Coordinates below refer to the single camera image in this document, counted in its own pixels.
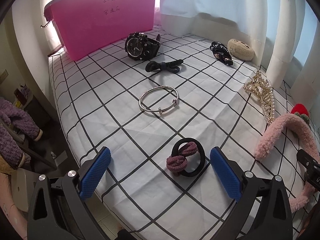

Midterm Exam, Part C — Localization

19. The pink fuzzy headband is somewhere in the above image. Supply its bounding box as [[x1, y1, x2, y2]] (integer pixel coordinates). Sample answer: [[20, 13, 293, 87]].
[[248, 109, 319, 212]]

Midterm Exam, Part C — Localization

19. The black knotted hair tie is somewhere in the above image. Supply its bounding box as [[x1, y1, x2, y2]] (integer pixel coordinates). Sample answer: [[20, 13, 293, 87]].
[[145, 58, 184, 74]]

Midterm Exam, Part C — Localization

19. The checked white tablecloth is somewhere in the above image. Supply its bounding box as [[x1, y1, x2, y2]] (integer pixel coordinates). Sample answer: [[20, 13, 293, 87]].
[[47, 24, 320, 240]]

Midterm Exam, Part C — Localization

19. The pink plastic basin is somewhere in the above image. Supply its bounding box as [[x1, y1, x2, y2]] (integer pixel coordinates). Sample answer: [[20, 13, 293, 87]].
[[44, 0, 155, 61]]

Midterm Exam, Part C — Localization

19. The silver metal bangle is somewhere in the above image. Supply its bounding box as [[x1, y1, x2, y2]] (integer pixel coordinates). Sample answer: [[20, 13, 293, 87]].
[[138, 86, 180, 115]]

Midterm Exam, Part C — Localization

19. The black printed ribbon clip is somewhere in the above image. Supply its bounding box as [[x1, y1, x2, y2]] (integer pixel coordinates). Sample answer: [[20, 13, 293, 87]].
[[210, 41, 233, 66]]

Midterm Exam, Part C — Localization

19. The white curtain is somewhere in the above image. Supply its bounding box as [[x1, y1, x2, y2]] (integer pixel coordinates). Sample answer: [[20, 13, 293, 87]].
[[11, 0, 320, 100]]

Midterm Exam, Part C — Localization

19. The cream plush round pouch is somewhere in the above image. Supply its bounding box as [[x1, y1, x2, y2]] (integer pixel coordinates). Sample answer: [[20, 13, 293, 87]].
[[227, 39, 254, 61]]

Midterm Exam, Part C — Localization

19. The purple fuzzy garment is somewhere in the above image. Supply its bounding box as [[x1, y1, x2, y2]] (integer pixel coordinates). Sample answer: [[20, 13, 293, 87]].
[[1, 98, 43, 172]]

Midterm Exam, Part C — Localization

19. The pearl gold claw clip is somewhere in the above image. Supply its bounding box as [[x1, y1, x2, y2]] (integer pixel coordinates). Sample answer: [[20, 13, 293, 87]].
[[244, 70, 275, 124]]

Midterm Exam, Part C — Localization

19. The mauve and black hair tie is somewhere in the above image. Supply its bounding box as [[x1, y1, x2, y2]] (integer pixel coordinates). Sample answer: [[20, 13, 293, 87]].
[[166, 137, 206, 177]]

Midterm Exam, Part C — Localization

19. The black digital wristwatch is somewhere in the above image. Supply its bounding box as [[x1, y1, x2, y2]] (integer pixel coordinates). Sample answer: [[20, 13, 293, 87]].
[[125, 32, 161, 61]]

